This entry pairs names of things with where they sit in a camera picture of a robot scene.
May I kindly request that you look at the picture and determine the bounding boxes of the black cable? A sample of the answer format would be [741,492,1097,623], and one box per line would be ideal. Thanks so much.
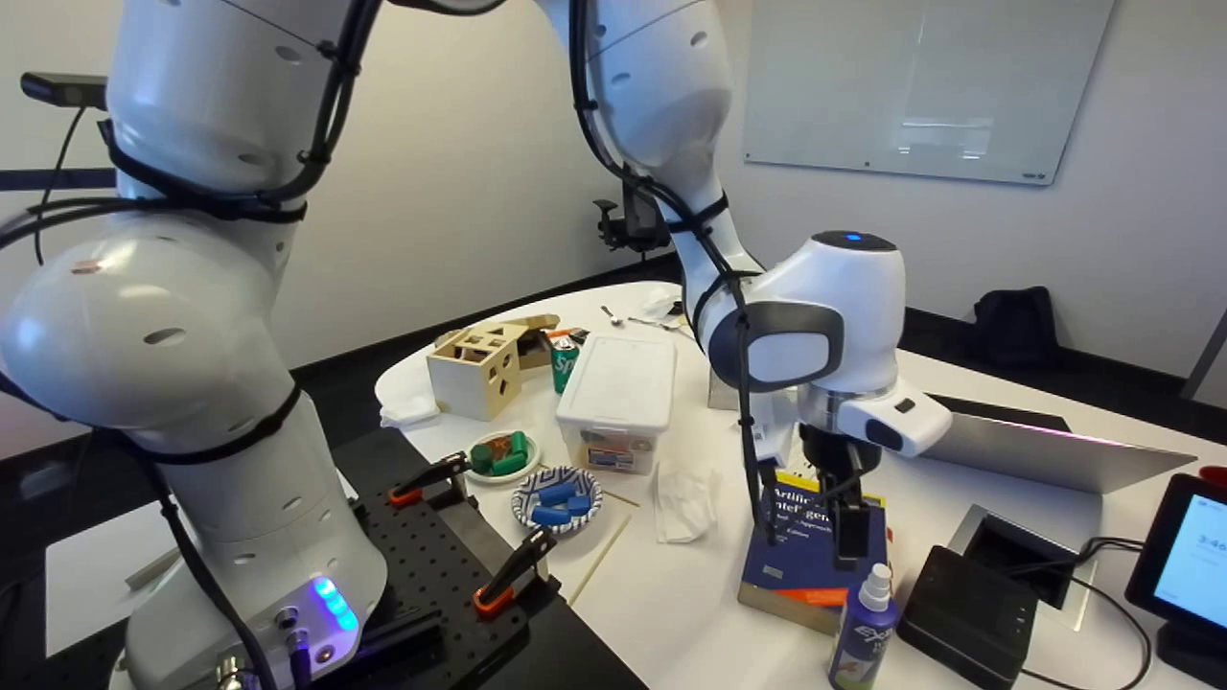
[1021,533,1162,690]

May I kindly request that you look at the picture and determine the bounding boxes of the blue book orange stripe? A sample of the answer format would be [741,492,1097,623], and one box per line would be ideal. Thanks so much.
[738,463,897,640]

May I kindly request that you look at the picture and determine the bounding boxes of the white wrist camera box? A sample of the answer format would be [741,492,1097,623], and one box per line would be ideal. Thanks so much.
[830,387,960,463]

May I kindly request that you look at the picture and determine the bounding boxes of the silver laptop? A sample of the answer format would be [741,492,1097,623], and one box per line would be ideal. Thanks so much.
[880,403,1203,566]

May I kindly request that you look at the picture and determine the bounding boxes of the blue bottle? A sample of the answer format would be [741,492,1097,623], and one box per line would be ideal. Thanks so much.
[826,556,900,690]

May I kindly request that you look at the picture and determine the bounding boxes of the black orange spring clamp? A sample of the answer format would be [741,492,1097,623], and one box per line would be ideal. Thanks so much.
[384,450,474,513]
[467,523,563,623]

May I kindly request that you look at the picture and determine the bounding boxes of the thin wooden stick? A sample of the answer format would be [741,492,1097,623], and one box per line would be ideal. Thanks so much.
[566,510,635,606]

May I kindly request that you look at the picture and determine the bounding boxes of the green toy block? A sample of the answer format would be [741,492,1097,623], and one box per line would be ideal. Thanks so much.
[467,430,536,481]

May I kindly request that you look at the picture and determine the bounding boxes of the clear plastic box white lid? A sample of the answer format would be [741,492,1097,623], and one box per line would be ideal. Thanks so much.
[551,327,683,481]

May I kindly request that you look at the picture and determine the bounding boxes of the black power adapter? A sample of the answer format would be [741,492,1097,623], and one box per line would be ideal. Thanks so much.
[968,513,1081,612]

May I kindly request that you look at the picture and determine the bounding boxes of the black camera on stand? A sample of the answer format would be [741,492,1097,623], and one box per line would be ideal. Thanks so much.
[14,71,114,117]

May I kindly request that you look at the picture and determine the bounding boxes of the white bowl green contents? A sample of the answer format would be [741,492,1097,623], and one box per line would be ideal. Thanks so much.
[460,430,547,492]

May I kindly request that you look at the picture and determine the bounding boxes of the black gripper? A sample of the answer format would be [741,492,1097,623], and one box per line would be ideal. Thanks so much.
[799,422,890,575]

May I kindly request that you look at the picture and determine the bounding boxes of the black ribbed box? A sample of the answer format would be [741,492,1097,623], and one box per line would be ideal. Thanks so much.
[892,545,1042,690]

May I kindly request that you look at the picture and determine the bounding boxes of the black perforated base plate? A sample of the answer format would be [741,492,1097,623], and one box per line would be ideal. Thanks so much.
[302,426,651,690]

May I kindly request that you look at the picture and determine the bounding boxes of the blue toy blocks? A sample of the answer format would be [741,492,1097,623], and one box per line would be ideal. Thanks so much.
[529,471,593,531]

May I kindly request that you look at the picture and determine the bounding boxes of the green bottle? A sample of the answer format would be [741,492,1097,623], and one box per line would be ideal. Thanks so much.
[547,336,588,403]

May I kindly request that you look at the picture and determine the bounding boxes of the black bag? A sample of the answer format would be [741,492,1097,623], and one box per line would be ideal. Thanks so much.
[972,284,1065,379]

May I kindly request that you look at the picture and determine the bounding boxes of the black office chair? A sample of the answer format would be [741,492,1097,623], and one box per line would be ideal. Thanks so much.
[591,187,671,257]

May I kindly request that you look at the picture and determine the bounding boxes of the crumpled white tissue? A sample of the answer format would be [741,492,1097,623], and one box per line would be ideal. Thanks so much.
[651,460,729,550]

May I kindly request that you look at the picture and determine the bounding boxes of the black tablet lit screen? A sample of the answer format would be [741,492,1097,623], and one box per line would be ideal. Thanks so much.
[1125,471,1227,690]

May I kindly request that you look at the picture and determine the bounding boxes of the white cloth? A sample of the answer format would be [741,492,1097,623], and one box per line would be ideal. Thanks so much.
[376,368,444,430]

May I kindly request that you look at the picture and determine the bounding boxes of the wall whiteboard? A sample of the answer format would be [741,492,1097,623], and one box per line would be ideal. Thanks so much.
[744,0,1126,193]

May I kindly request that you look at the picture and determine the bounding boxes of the wooden shape sorter box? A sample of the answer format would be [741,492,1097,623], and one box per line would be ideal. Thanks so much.
[422,317,540,426]

